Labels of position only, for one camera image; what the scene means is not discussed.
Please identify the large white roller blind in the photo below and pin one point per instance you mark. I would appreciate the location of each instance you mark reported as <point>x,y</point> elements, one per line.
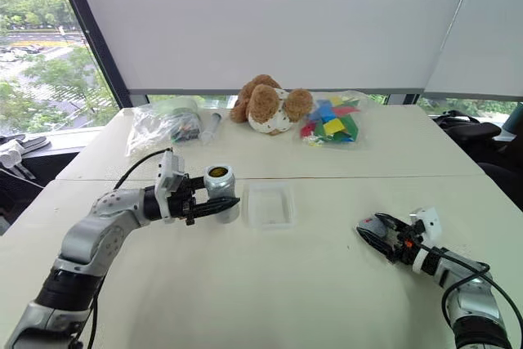
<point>265,18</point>

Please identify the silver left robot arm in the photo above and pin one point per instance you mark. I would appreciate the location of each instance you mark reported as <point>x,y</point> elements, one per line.
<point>88,234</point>

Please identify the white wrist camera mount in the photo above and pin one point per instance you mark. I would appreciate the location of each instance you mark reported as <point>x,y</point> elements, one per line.
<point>429,224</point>
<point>168,173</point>

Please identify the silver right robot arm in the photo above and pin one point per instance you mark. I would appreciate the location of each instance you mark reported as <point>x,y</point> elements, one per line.
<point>474,304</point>

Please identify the clear plastic box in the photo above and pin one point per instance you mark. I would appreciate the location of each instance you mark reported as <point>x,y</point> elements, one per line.
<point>269,206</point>

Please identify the silver jar with yellow contents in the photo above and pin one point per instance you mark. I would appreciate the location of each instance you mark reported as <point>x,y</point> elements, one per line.
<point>220,185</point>

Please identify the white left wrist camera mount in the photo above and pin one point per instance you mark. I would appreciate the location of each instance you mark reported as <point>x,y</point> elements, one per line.
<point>168,173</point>

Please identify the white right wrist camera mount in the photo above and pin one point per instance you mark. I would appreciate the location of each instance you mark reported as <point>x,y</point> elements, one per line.
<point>429,224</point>

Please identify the black window frame post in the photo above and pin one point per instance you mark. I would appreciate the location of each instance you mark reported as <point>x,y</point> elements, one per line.
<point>88,26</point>

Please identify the clear bag of colourful blocks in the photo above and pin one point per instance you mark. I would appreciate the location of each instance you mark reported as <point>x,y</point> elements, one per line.
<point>333,122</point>

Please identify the grey jar lid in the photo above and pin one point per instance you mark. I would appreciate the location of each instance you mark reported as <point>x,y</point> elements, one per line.
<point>369,224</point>

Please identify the narrow white roller blind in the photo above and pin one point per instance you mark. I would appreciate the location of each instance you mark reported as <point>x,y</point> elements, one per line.
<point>486,38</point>

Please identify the clear plastic syringe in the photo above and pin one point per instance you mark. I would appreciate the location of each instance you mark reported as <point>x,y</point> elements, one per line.
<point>212,126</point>

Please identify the black office chair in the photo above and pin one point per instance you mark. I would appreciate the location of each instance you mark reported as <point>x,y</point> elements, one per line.
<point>486,140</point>

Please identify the brown plush toy dog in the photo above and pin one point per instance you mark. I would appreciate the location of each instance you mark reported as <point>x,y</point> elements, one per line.
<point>265,106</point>

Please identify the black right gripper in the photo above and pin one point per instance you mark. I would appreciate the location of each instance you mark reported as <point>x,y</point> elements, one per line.
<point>406,244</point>

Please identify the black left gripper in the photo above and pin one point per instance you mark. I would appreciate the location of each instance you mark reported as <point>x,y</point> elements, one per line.
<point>184,202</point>

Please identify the clear bag of small parts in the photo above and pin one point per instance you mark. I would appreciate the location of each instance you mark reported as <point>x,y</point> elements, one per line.
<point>163,124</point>

